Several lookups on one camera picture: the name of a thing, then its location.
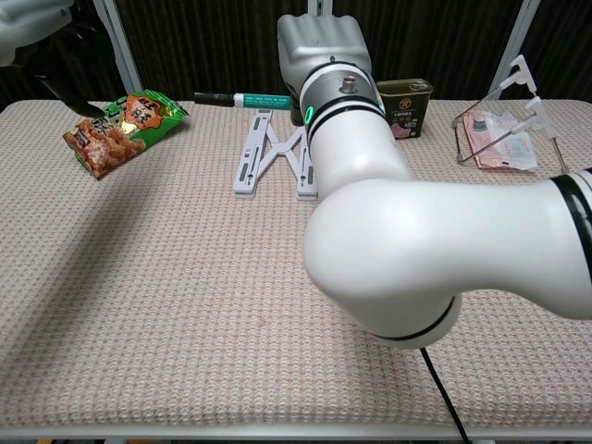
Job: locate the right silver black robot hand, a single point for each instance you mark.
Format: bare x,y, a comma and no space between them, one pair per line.
324,41

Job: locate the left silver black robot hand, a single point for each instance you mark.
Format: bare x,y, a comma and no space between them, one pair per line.
28,23

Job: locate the white marker with green label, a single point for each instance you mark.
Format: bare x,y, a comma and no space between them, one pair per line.
263,100

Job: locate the small black cap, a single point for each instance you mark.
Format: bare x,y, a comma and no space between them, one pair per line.
213,98

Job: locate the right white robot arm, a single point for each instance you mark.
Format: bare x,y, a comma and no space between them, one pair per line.
393,231

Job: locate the dark green luncheon meat can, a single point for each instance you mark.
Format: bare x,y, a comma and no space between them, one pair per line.
411,104

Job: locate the white folding laptop stand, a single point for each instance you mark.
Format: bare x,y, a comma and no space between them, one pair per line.
250,162

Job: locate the green orange snack bag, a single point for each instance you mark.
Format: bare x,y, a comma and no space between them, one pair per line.
134,134

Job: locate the pink white plastic packets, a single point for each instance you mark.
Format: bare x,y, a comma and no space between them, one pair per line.
520,153

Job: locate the pink woven tablecloth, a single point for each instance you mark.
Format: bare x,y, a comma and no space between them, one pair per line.
162,300

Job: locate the grey partition frame post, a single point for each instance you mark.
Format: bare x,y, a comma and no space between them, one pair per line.
515,46
122,60
320,7

